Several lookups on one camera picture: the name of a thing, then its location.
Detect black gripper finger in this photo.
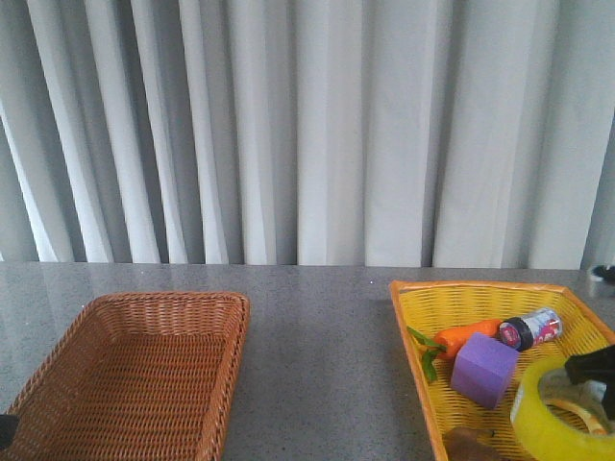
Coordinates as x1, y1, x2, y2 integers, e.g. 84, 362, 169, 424
564, 345, 614, 384

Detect yellow tape roll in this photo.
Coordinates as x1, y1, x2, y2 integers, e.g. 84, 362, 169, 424
510, 358, 614, 460

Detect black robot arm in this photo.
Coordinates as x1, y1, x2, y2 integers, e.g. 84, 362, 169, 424
0, 414, 19, 450

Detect toy croissant bread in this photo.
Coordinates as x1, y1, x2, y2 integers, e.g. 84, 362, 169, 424
545, 398, 609, 435

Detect small labelled jar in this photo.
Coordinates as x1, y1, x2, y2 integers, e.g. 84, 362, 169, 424
498, 307, 563, 352

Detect black white background object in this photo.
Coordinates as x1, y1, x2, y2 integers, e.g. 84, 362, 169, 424
589, 264, 615, 284

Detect purple foam cube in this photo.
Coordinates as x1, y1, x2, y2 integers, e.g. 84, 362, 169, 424
451, 332, 519, 409

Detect orange toy carrot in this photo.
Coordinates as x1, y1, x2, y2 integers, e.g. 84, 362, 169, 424
406, 319, 503, 383

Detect brown toy animal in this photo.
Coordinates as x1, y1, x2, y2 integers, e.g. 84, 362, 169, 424
443, 426, 503, 461

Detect yellow woven basket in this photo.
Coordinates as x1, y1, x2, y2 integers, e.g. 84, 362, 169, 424
390, 280, 614, 460

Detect grey pleated curtain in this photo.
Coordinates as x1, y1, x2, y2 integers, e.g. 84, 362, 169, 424
1, 1, 614, 269

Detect brown wicker basket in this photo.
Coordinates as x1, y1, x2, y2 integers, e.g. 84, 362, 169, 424
1, 291, 250, 460

